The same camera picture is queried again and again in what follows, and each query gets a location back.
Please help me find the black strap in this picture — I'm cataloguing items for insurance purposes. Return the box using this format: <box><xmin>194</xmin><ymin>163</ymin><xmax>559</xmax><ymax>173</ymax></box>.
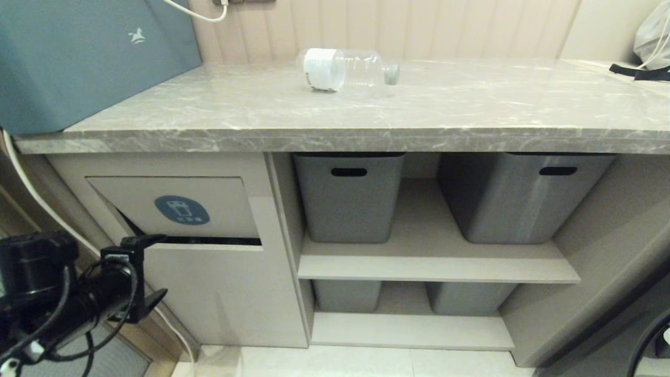
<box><xmin>608</xmin><ymin>64</ymin><xmax>670</xmax><ymax>83</ymax></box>

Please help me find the blue-grey appliance box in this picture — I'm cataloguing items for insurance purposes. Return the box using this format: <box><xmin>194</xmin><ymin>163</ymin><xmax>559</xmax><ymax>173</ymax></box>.
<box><xmin>0</xmin><ymin>0</ymin><xmax>204</xmax><ymax>136</ymax></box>

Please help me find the beige cabinet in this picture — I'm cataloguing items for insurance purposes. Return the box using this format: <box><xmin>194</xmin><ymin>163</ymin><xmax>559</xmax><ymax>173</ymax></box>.
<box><xmin>16</xmin><ymin>152</ymin><xmax>670</xmax><ymax>367</ymax></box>

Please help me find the long white cable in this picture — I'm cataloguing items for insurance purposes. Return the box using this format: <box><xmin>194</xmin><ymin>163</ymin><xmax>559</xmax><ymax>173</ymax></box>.
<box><xmin>3</xmin><ymin>131</ymin><xmax>197</xmax><ymax>364</ymax></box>

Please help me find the beige trash flap blue sticker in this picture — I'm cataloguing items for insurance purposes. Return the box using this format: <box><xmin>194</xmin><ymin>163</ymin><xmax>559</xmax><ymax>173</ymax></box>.
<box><xmin>86</xmin><ymin>176</ymin><xmax>262</xmax><ymax>241</ymax></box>

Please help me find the grey fabric bag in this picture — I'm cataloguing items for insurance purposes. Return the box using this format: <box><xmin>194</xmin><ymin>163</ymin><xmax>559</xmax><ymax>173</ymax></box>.
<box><xmin>632</xmin><ymin>0</ymin><xmax>670</xmax><ymax>71</ymax></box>

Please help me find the clear bottle with white label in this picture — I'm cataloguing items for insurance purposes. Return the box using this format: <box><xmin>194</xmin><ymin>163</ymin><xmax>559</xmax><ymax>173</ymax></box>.
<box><xmin>297</xmin><ymin>48</ymin><xmax>401</xmax><ymax>94</ymax></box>

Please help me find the grey storage bin with handle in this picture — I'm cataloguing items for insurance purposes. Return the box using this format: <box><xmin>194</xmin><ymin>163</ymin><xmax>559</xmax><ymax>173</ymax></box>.
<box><xmin>293</xmin><ymin>153</ymin><xmax>406</xmax><ymax>245</ymax></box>

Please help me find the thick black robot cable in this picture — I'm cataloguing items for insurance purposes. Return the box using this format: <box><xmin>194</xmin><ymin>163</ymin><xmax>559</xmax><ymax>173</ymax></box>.
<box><xmin>626</xmin><ymin>314</ymin><xmax>670</xmax><ymax>377</ymax></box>

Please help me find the white power cable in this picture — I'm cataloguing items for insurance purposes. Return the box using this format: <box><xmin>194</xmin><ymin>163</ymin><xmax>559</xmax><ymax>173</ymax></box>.
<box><xmin>161</xmin><ymin>0</ymin><xmax>231</xmax><ymax>24</ymax></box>

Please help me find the black left camera cable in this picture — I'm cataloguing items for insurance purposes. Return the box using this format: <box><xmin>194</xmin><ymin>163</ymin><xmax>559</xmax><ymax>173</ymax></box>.
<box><xmin>0</xmin><ymin>259</ymin><xmax>139</xmax><ymax>377</ymax></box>

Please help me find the large grey storage bin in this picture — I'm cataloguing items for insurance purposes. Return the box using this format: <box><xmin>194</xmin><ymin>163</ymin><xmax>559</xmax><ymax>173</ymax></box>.
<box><xmin>439</xmin><ymin>153</ymin><xmax>616</xmax><ymax>246</ymax></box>

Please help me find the small grey storage bin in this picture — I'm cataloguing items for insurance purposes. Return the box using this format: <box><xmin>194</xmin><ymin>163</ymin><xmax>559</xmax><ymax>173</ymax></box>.
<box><xmin>313</xmin><ymin>280</ymin><xmax>383</xmax><ymax>314</ymax></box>
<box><xmin>425</xmin><ymin>283</ymin><xmax>518</xmax><ymax>317</ymax></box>

